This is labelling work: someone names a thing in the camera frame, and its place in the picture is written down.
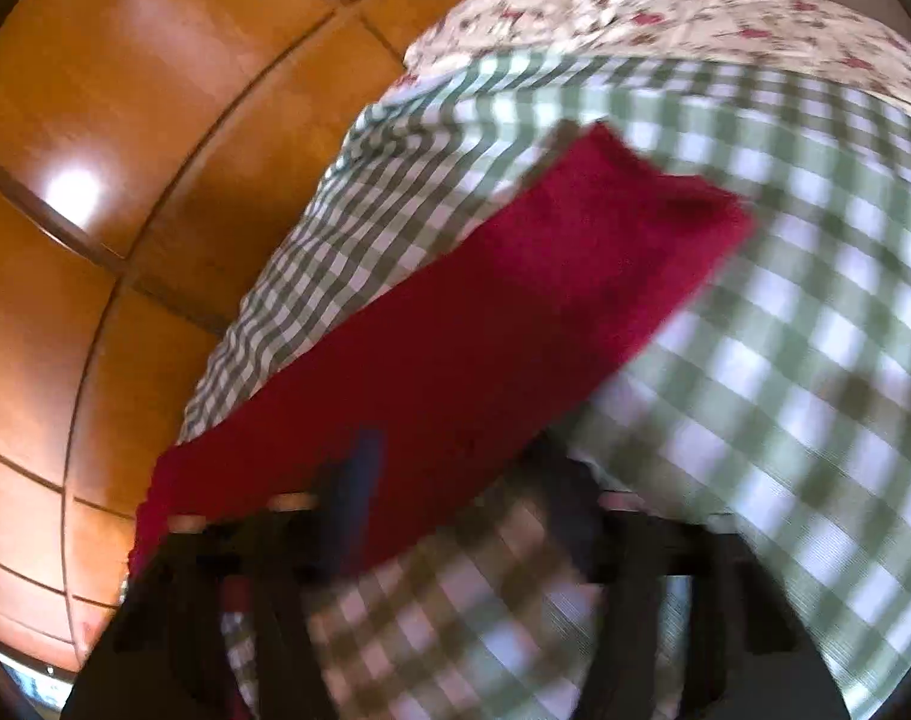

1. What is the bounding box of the floral printed cloth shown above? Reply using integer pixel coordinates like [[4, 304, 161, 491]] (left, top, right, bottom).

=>
[[401, 0, 911, 128]]

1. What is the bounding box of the green checked blanket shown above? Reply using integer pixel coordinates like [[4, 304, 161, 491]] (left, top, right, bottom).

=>
[[178, 52, 911, 720]]

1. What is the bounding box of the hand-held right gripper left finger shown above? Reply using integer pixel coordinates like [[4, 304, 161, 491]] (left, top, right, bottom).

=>
[[65, 427, 389, 720]]

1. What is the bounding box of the red cloth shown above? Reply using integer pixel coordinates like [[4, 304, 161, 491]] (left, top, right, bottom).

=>
[[129, 122, 760, 578]]

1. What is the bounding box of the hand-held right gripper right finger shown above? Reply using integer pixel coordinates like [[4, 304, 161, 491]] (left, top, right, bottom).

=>
[[530, 441, 852, 720]]

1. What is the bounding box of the wooden wardrobe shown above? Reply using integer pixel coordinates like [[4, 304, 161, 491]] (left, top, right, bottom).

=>
[[0, 0, 548, 680]]

